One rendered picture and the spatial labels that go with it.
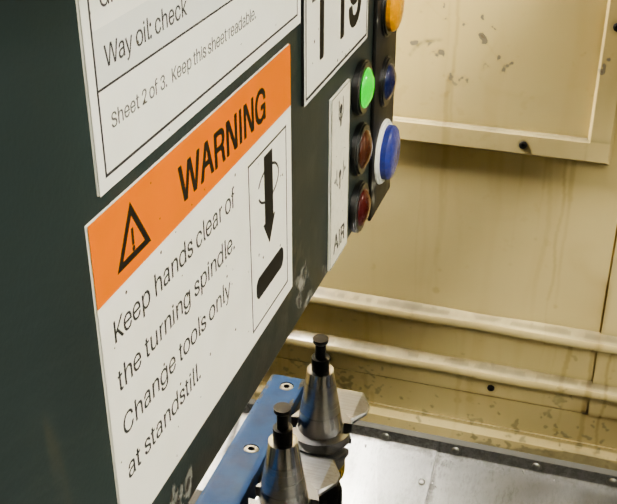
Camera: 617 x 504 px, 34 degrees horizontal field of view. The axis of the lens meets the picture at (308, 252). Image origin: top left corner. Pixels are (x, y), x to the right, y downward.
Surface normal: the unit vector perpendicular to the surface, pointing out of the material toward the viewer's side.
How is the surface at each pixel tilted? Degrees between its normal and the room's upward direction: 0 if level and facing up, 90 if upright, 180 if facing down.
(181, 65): 90
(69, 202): 90
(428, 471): 24
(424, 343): 90
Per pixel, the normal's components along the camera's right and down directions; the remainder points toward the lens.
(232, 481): 0.00, -0.88
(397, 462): -0.12, -0.61
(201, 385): 0.95, 0.15
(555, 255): -0.30, 0.46
